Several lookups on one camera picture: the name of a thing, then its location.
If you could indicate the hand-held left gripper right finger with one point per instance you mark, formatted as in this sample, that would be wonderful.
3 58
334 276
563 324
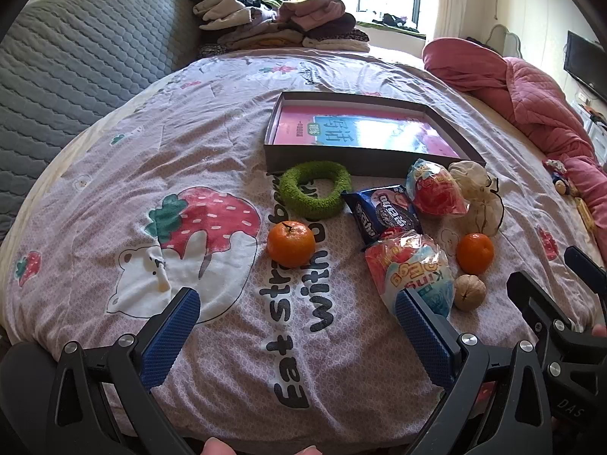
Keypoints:
422 336

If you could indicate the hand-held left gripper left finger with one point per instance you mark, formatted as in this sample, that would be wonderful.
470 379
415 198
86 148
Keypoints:
173 336

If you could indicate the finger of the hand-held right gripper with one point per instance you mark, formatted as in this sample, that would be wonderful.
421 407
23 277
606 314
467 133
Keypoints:
583 260
526 294

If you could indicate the brown walnut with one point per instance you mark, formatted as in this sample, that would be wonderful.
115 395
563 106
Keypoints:
469 292

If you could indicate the orange mandarin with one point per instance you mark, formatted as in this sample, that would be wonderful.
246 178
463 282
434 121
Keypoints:
290 244
474 253

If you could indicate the blue cookie packet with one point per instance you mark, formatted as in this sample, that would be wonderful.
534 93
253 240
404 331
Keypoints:
379 213

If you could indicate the red snack bag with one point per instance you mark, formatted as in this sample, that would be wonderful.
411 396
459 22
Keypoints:
436 194

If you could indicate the grey cardboard box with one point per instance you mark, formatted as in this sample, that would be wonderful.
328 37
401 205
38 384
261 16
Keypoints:
332 154

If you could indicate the person's right hand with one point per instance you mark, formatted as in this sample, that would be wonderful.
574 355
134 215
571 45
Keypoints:
600 330

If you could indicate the person's left hand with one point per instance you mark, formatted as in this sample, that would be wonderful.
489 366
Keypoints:
220 448

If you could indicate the yellow packet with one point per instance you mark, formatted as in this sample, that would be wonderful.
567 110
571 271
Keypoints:
585 213

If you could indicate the small doll toy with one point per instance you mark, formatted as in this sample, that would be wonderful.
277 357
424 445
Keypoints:
555 168

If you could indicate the white storage cabinet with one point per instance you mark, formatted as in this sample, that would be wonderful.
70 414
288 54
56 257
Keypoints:
597 128

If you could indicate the strawberry printed bed sheet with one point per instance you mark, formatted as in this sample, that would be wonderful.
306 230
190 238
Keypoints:
189 151

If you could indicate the pink quilt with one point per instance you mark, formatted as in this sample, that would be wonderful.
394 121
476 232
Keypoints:
521 85

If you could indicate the black television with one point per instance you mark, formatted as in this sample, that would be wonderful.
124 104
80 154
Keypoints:
585 66

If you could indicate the white chair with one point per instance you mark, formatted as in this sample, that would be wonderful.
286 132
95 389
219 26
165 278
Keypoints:
505 40

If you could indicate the grey quilted headboard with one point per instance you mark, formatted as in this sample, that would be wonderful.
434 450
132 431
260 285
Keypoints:
71 80

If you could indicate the dark cloth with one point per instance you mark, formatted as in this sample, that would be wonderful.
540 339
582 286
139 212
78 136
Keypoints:
393 20

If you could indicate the pile of folded clothes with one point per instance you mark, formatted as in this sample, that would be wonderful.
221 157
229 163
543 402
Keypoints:
265 19

